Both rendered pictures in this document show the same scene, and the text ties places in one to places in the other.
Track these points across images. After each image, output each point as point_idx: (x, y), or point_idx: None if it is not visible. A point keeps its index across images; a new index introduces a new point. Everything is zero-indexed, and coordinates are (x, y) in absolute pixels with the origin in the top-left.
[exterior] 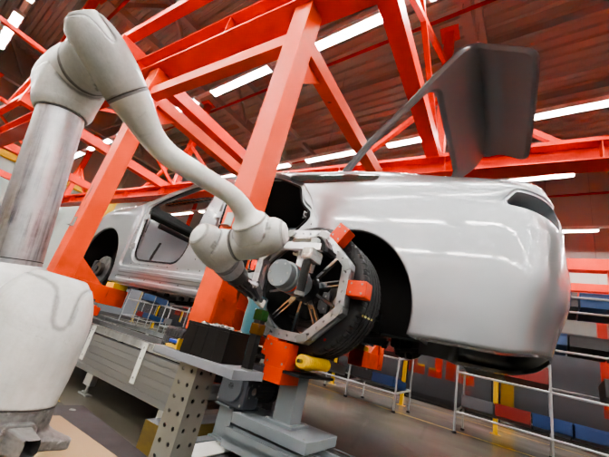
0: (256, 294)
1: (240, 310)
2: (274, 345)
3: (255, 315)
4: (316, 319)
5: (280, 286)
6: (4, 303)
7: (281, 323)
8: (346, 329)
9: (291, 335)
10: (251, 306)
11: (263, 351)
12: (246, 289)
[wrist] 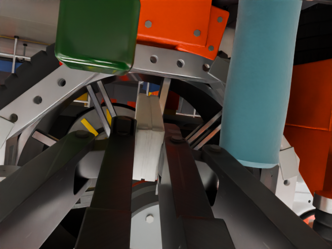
0: (57, 170)
1: (317, 127)
2: (186, 27)
3: (123, 19)
4: (99, 112)
5: (151, 201)
6: None
7: (207, 104)
8: (3, 90)
9: (138, 60)
10: (263, 124)
11: (222, 14)
12: (92, 232)
